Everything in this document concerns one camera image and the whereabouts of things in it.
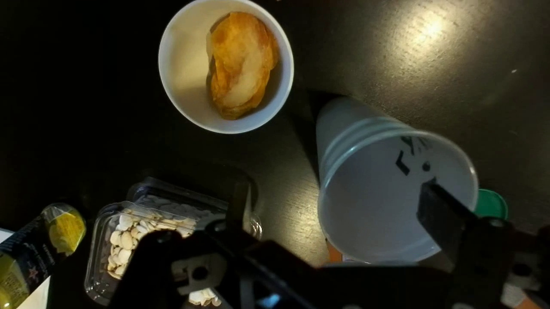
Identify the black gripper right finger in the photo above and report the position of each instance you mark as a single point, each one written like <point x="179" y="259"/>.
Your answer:
<point x="470" y="251"/>

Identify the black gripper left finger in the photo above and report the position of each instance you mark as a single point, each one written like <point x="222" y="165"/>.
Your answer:
<point x="148" y="268"/>

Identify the grey panda print cup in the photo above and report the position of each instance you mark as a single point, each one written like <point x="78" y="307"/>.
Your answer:
<point x="372" y="199"/>

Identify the clear plastic lunchbox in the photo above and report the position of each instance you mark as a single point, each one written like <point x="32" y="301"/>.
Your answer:
<point x="126" y="234"/>

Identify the round green lid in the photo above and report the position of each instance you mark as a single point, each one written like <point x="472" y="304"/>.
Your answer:
<point x="492" y="203"/>

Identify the yellow black drink can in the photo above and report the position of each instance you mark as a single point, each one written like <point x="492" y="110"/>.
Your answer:
<point x="35" y="246"/>

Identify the small white bowl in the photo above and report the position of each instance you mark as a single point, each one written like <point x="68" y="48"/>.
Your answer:
<point x="183" y="62"/>

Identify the bread piece in bowl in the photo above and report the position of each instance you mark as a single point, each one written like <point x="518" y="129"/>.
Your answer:
<point x="241" y="62"/>

